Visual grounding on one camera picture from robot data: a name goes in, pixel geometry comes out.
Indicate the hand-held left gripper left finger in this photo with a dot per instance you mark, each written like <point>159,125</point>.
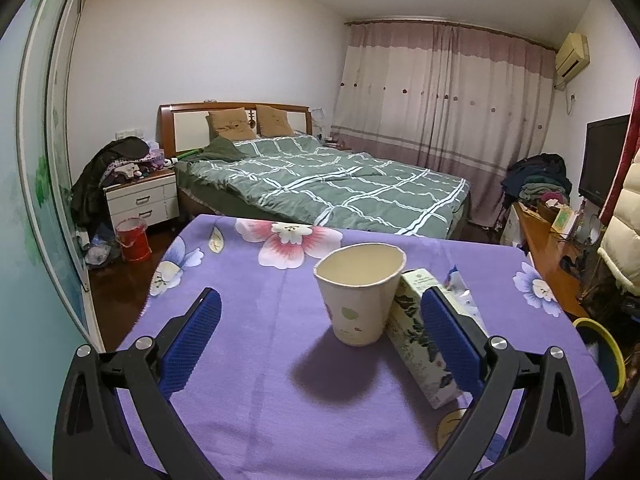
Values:
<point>192,340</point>

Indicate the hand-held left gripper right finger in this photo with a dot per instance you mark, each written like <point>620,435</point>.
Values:
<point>450,340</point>

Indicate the paper cup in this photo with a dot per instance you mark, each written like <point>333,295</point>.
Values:
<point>350,310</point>

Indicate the blue bin with yellow rim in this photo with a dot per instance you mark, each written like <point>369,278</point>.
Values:
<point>605,360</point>

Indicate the floral printed carton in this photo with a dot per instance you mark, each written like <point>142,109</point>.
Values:
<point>410,350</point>

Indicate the blue and white wrapper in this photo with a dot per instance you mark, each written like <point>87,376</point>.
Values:
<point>457,285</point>

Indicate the purple floral tablecloth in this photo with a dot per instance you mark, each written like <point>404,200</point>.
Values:
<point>260,310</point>

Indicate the round tan lid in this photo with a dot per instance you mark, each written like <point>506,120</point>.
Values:
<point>445,427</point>

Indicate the red bucket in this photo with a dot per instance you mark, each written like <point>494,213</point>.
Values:
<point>132,245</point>

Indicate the plastic bags on floor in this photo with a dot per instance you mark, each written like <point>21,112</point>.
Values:
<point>102,252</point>

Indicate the wooden desk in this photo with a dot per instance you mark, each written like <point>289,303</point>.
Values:
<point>545,255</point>

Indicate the white nightstand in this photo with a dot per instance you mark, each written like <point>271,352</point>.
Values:
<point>145,200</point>

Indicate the small green framed picture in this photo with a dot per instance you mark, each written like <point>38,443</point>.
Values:
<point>564,220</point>

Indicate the round table mirror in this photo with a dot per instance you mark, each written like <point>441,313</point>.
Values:
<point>593,229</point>

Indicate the clothes pile on desk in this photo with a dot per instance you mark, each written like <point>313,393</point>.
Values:
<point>537,175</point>

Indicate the dark green cloth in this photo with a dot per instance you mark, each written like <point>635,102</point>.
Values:
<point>222,150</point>

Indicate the dark clothes pile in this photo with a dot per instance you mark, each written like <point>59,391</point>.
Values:
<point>120,152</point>

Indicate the bed with green duvet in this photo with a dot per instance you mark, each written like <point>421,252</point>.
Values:
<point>325,180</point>

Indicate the white puffer jacket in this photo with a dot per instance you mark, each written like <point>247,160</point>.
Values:
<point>622,220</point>

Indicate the wooden bed headboard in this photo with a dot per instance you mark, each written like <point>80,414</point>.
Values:
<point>190,125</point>

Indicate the brown pillow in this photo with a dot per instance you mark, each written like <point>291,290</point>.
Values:
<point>275,121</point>
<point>231,124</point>

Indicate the sliding wardrobe door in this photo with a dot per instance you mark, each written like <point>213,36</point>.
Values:
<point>30,185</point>

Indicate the pink and white curtain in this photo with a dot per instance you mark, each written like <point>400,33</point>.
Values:
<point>440,110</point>

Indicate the black television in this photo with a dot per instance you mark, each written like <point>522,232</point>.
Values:
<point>605,160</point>

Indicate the white wall socket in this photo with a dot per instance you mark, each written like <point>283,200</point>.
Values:
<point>127,135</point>

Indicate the wall air conditioner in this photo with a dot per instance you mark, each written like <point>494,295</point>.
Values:
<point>572,55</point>

